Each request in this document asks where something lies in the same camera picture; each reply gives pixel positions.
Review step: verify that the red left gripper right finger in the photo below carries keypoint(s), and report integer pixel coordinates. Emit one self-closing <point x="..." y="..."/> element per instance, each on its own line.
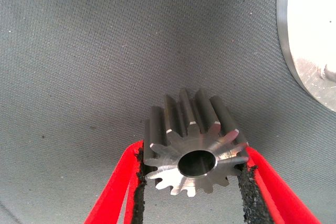
<point x="278" y="195"/>

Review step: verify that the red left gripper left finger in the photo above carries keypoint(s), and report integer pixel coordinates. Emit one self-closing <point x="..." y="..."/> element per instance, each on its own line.
<point x="110" y="197"/>

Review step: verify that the small steel spur gear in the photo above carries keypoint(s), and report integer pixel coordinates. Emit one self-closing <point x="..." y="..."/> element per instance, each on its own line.
<point x="168" y="161"/>

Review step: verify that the round metal carrier plate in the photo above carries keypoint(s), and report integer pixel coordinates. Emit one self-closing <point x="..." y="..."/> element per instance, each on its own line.
<point x="312" y="24"/>

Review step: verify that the dark grey table cloth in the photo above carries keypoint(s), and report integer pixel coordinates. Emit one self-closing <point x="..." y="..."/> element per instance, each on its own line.
<point x="105" y="51"/>

